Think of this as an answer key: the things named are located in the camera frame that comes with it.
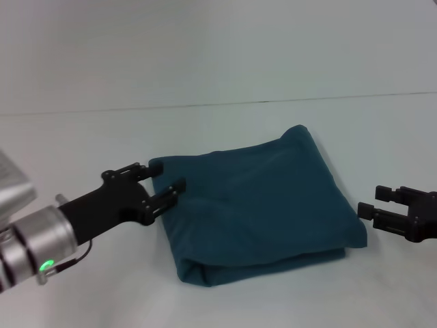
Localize teal FREE! print T-shirt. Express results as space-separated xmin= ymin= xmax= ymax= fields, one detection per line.
xmin=147 ymin=124 xmax=369 ymax=288

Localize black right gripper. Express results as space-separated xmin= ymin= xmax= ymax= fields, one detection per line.
xmin=357 ymin=184 xmax=437 ymax=244

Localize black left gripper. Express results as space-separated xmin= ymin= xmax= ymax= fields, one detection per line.
xmin=57 ymin=162 xmax=187 ymax=246

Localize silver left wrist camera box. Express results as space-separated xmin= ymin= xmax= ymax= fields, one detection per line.
xmin=0 ymin=149 xmax=38 ymax=225

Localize left arm cable with plug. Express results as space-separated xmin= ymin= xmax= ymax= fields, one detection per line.
xmin=36 ymin=238 xmax=94 ymax=286

